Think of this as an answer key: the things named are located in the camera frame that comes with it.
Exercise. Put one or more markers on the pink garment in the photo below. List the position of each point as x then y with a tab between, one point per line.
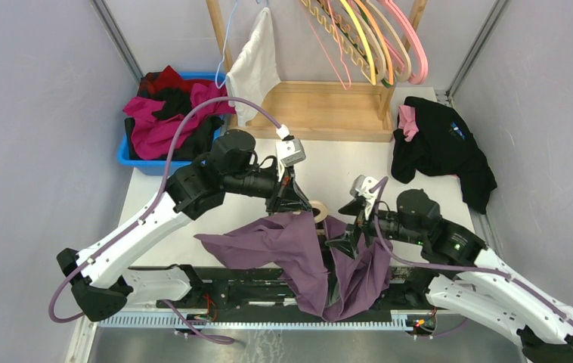
407	122

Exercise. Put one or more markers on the white skirt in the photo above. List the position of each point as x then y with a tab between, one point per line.
254	73

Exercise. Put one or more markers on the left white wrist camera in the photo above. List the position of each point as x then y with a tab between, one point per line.
289	151

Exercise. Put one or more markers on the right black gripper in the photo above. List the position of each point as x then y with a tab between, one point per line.
347	243

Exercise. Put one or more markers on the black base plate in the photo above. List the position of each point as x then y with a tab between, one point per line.
260	296

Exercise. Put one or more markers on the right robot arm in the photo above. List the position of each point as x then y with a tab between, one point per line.
459	272

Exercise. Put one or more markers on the black garment pile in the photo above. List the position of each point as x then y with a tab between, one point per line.
444	145

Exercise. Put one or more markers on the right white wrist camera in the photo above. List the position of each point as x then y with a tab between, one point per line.
365	187

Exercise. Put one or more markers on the magenta garment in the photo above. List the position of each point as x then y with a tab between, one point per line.
166	125

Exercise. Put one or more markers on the green hanger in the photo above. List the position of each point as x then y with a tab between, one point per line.
346	24

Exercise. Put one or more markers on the pink hanger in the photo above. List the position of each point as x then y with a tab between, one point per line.
409	27

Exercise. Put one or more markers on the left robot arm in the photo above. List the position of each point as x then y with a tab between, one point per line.
99	275

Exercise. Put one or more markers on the purple garment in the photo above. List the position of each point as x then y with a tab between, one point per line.
291	242

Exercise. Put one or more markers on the orange hanger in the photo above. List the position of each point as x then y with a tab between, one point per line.
366	9

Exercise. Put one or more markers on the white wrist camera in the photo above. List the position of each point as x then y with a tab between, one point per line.
289	151
365	187

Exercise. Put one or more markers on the beige wooden hanger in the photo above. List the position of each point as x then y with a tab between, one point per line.
320	213

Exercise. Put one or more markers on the wooden hanger rack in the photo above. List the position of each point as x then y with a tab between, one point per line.
344	110

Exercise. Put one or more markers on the yellow hanger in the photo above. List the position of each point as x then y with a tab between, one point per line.
356	20

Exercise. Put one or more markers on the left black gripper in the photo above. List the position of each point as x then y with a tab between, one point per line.
290	197

